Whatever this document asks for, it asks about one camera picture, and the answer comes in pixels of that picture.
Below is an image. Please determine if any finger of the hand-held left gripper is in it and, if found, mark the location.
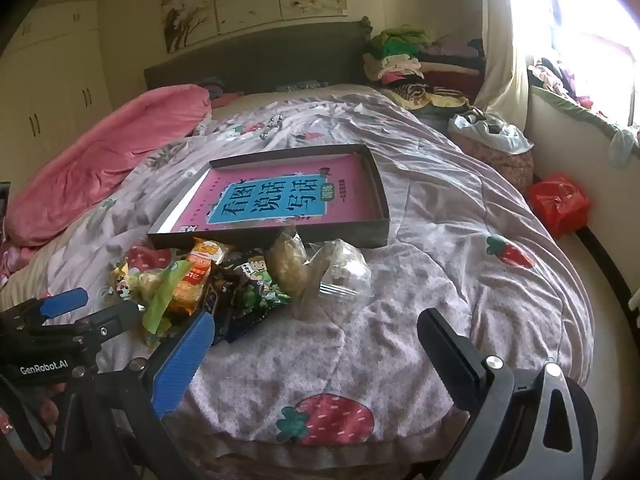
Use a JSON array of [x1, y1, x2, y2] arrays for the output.
[[66, 303, 141, 349], [30, 288, 89, 319]]

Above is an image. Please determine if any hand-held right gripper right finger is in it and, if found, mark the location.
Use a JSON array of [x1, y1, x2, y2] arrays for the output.
[[416, 308, 598, 480]]

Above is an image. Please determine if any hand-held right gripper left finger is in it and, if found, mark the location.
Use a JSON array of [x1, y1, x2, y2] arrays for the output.
[[52, 310, 216, 480]]

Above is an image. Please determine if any green-trimmed clear pastry packet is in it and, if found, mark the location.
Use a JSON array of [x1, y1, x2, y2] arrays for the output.
[[140, 260, 193, 336]]

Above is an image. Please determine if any brown chocolate bar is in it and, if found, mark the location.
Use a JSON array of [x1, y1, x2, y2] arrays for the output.
[[200, 270, 236, 322]]

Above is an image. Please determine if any orange snack packet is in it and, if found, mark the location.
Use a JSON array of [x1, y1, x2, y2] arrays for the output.
[[170, 237, 236, 316]]

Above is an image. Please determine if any black green cartoon snack packet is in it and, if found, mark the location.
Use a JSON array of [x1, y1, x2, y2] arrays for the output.
[[225, 255, 293, 321]]

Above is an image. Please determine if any clear-wrapped yellowish round pastry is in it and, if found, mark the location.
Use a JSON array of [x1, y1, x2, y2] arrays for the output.
[[265, 227, 321, 302]]

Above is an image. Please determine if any clear-wrapped pale pastry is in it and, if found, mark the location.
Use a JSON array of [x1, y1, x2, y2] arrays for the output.
[[300, 239, 373, 318]]

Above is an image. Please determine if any dark cardboard box tray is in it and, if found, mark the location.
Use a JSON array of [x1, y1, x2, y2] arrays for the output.
[[146, 144, 391, 251]]

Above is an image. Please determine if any strawberry print blanket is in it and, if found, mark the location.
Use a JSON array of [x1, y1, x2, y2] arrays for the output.
[[0, 91, 597, 461]]

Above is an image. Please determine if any pink quilt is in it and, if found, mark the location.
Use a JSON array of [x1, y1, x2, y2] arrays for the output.
[[4, 85, 213, 248]]

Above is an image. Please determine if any red plastic bag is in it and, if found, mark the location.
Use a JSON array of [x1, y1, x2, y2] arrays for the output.
[[527, 172, 591, 239]]

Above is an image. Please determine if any pink book with blue label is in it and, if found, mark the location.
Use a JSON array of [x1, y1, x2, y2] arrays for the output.
[[170, 154, 388, 233]]

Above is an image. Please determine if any floral fabric bag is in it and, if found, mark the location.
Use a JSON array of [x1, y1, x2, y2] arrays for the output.
[[450, 132, 536, 197]]

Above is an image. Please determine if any white wardrobe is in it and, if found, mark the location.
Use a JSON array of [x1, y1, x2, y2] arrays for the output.
[[0, 0, 114, 187]]

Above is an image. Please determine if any blue pink pillow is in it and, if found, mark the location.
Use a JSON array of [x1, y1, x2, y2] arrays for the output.
[[200, 76, 247, 100]]

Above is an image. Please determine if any light blue hanging cloth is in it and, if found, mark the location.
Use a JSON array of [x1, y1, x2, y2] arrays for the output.
[[607, 127, 640, 169]]

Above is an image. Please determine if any cream curtain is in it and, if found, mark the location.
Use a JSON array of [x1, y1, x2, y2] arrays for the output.
[[472, 0, 537, 119]]

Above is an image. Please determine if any clothes heap on windowsill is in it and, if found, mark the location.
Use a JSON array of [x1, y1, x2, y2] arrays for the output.
[[527, 57, 640, 127]]

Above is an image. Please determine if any pile of folded clothes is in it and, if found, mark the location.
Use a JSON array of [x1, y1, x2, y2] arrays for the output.
[[362, 25, 488, 111]]

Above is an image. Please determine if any grey bed headboard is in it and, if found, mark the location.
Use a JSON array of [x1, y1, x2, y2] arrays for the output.
[[143, 20, 374, 97]]

